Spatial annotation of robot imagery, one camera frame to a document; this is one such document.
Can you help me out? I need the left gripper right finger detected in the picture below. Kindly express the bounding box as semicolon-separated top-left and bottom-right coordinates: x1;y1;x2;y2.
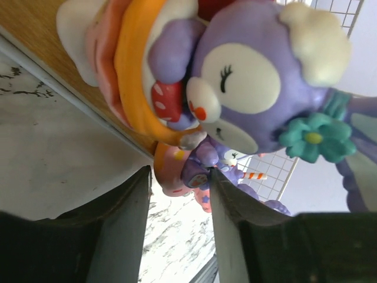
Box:
210;169;376;282

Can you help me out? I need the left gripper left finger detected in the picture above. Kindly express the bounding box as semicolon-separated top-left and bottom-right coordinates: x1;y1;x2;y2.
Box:
1;166;151;282

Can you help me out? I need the purple bunny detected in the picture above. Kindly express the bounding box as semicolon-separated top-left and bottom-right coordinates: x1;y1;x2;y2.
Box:
55;0;377;212
153;137;246;197
193;167;291;216

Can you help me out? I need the white wire wooden shelf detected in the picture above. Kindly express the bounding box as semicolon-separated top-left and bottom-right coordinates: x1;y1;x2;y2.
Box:
0;0;366;204

